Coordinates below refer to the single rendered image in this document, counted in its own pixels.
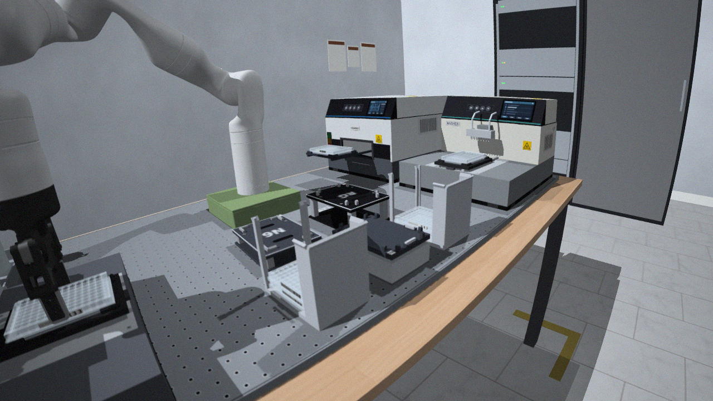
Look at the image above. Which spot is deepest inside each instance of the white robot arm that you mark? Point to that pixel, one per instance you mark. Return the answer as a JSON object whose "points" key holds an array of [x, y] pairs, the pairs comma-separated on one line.
{"points": [[27, 25]]}

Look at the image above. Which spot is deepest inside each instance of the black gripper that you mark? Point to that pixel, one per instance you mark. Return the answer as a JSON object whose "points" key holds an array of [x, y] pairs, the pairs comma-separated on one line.
{"points": [[29, 216]]}

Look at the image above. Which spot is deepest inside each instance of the black regrip nest plate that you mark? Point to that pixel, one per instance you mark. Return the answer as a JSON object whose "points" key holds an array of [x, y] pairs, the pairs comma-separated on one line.
{"points": [[347, 200]]}

